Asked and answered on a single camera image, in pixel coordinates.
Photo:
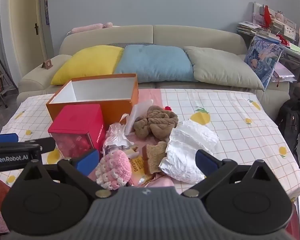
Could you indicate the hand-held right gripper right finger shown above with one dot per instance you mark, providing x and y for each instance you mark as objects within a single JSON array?
[{"x": 205, "y": 163}]

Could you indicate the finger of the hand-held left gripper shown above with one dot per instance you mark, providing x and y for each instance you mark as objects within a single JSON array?
[
  {"x": 46, "y": 143},
  {"x": 3, "y": 138}
]

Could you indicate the cluttered desk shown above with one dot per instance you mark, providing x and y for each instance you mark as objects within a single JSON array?
[{"x": 295, "y": 52}]

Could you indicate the red hanging ornament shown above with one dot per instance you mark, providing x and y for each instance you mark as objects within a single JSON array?
[{"x": 267, "y": 15}]

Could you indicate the yellow snack packet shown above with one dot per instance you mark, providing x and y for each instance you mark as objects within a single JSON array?
[{"x": 137, "y": 165}]

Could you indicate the cream door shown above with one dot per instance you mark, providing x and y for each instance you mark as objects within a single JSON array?
[{"x": 22, "y": 17}]

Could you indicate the clear plastic bag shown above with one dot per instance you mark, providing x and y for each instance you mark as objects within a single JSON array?
[{"x": 115, "y": 135}]

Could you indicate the stack of papers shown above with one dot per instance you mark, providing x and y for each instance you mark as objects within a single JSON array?
[{"x": 247, "y": 27}]

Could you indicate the small brown stand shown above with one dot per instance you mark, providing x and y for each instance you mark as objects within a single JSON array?
[{"x": 47, "y": 64}]

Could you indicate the beige sofa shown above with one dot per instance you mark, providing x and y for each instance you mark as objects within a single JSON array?
[{"x": 190, "y": 37}]

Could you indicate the orange cardboard box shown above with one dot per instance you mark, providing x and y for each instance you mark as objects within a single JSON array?
[{"x": 115, "y": 106}]

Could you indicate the brown toast plush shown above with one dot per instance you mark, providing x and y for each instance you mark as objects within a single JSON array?
[{"x": 152, "y": 157}]

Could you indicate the brown knitted scarf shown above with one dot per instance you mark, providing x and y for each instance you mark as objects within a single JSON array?
[{"x": 160, "y": 122}]

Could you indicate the pink cloth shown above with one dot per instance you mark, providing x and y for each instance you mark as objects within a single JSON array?
[{"x": 162, "y": 180}]

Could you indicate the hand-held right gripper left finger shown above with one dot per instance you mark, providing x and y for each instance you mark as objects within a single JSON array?
[{"x": 86, "y": 162}]

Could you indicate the checked fruit print blanket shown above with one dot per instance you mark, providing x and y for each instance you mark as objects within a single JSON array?
[{"x": 240, "y": 110}]

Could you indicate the pink long plush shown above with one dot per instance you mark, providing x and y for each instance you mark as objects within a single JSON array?
[{"x": 90, "y": 27}]

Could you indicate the red gift box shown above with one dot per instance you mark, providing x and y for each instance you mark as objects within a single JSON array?
[{"x": 75, "y": 117}]

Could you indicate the pink crochet hat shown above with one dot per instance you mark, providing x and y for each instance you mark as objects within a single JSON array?
[{"x": 112, "y": 167}]

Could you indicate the blue printed pillow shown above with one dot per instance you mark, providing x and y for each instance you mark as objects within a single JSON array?
[{"x": 262, "y": 57}]

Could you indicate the yellow pillow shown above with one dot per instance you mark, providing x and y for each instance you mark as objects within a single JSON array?
[{"x": 90, "y": 62}]

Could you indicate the white pegboard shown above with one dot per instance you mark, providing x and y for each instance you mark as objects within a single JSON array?
[{"x": 282, "y": 20}]

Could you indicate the white padded cloth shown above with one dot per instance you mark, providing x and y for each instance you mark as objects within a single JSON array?
[{"x": 190, "y": 150}]

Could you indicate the small red flower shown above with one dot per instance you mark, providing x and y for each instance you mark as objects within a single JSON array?
[{"x": 168, "y": 108}]

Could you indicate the black backpack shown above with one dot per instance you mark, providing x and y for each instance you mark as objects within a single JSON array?
[{"x": 290, "y": 120}]

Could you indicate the beige pillow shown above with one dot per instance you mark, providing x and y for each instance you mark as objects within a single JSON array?
[{"x": 222, "y": 67}]

